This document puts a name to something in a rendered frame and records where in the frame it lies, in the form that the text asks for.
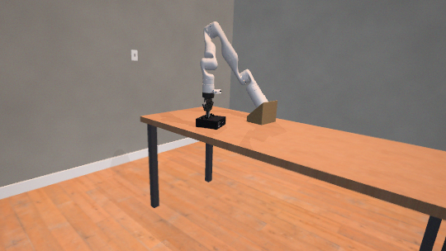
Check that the black lighting desk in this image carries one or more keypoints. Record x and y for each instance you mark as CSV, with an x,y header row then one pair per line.
x,y
213,122

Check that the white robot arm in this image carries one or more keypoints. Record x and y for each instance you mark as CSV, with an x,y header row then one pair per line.
x,y
211,31

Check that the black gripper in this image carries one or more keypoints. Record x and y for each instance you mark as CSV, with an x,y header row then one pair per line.
x,y
208,103

